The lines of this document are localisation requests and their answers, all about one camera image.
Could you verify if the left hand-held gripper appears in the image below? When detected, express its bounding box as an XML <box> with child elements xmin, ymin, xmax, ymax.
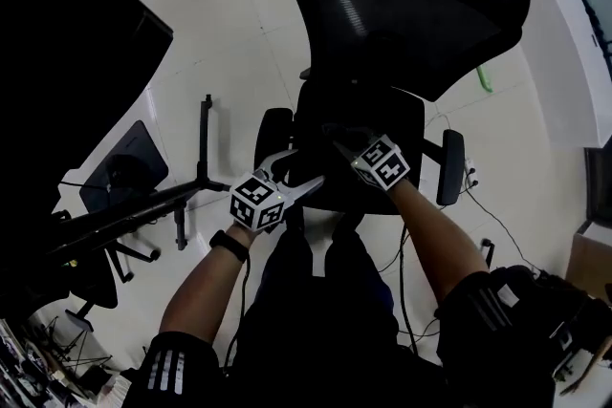
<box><xmin>229</xmin><ymin>148</ymin><xmax>327</xmax><ymax>234</ymax></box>

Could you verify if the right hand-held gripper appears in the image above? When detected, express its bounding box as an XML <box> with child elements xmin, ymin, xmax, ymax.
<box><xmin>331</xmin><ymin>134</ymin><xmax>412</xmax><ymax>193</ymax></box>

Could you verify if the black chair armrest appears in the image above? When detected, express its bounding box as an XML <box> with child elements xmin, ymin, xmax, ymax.
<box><xmin>252</xmin><ymin>107</ymin><xmax>295</xmax><ymax>174</ymax></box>
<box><xmin>436</xmin><ymin>128</ymin><xmax>467</xmax><ymax>207</ymax></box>

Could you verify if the person's left forearm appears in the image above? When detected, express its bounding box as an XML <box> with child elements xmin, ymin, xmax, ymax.
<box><xmin>159</xmin><ymin>224</ymin><xmax>253</xmax><ymax>346</ymax></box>

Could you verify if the person's right forearm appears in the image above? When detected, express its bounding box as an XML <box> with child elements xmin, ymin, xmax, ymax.
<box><xmin>390</xmin><ymin>179</ymin><xmax>485</xmax><ymax>303</ymax></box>

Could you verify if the black wristband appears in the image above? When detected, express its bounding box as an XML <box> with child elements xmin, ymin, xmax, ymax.
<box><xmin>208</xmin><ymin>228</ymin><xmax>251</xmax><ymax>264</ymax></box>

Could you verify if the white power strip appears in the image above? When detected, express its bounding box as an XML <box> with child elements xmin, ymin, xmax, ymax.
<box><xmin>462</xmin><ymin>156</ymin><xmax>480</xmax><ymax>188</ymax></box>

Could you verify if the black mesh office chair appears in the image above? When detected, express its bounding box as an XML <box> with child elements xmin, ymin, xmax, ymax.
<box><xmin>252</xmin><ymin>0</ymin><xmax>533</xmax><ymax>217</ymax></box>

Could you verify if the black screen stand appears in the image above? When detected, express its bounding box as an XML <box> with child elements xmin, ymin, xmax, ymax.
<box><xmin>45</xmin><ymin>94</ymin><xmax>231</xmax><ymax>257</ymax></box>

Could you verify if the green object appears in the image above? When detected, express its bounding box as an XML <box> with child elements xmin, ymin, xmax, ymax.
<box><xmin>474</xmin><ymin>63</ymin><xmax>495</xmax><ymax>94</ymax></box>

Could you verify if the person's black clothing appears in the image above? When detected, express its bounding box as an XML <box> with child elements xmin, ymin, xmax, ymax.
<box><xmin>120</xmin><ymin>224</ymin><xmax>558</xmax><ymax>408</ymax></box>

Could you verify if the dark grey stand shelf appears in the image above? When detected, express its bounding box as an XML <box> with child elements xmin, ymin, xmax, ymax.
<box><xmin>77</xmin><ymin>119</ymin><xmax>170</xmax><ymax>214</ymax></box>

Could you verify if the black chair with clutter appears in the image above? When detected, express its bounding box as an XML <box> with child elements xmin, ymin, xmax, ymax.
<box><xmin>0</xmin><ymin>209</ymin><xmax>163</xmax><ymax>334</ymax></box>

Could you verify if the white long counter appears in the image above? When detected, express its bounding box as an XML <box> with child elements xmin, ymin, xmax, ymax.
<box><xmin>517</xmin><ymin>0</ymin><xmax>612</xmax><ymax>150</ymax></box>

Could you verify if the dark cabinet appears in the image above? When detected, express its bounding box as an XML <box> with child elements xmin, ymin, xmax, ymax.
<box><xmin>583</xmin><ymin>146</ymin><xmax>612</xmax><ymax>226</ymax></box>

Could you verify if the large black screen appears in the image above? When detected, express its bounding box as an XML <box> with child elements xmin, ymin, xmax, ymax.
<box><xmin>0</xmin><ymin>0</ymin><xmax>175</xmax><ymax>225</ymax></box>

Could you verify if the cardboard box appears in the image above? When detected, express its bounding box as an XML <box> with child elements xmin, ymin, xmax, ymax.
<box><xmin>565</xmin><ymin>223</ymin><xmax>612</xmax><ymax>303</ymax></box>

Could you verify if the pile of small clutter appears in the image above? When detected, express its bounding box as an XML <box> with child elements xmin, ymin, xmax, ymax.
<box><xmin>0</xmin><ymin>313</ymin><xmax>123</xmax><ymax>408</ymax></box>

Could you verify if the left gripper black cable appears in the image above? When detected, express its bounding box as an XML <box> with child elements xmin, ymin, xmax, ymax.
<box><xmin>222</xmin><ymin>252</ymin><xmax>251</xmax><ymax>372</ymax></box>

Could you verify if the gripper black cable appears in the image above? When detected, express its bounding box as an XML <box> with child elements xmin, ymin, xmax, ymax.
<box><xmin>397</xmin><ymin>224</ymin><xmax>422</xmax><ymax>355</ymax></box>
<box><xmin>222</xmin><ymin>252</ymin><xmax>251</xmax><ymax>372</ymax></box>

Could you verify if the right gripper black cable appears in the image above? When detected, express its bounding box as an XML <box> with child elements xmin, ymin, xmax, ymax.
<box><xmin>397</xmin><ymin>224</ymin><xmax>422</xmax><ymax>355</ymax></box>

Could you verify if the black floor cable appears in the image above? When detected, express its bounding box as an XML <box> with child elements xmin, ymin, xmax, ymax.
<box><xmin>461</xmin><ymin>185</ymin><xmax>544</xmax><ymax>276</ymax></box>

